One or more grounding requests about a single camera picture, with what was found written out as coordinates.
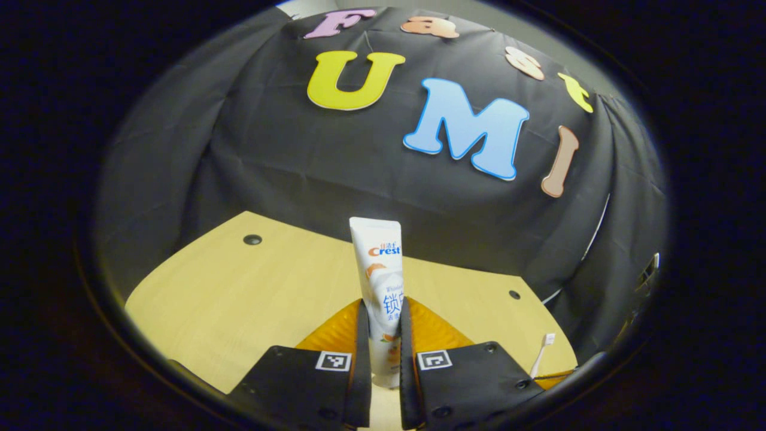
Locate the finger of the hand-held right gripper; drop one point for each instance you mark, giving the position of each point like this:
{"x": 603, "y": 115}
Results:
{"x": 556, "y": 378}

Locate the black backdrop cloth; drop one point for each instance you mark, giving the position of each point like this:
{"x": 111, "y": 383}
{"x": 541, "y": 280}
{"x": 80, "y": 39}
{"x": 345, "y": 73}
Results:
{"x": 299, "y": 167}

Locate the light wooden desktop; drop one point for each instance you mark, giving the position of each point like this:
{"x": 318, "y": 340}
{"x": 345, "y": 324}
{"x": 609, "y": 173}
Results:
{"x": 239, "y": 287}

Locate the white toothpaste tube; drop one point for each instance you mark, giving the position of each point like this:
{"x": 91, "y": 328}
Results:
{"x": 377, "y": 263}

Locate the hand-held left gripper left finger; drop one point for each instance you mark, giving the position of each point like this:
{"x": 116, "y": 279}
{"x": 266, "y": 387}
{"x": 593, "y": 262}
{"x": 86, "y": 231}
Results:
{"x": 362, "y": 371}

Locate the white toothbrush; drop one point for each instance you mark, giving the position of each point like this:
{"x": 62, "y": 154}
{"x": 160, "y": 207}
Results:
{"x": 548, "y": 340}

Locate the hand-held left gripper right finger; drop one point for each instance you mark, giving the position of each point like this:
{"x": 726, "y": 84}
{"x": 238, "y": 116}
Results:
{"x": 407, "y": 371}

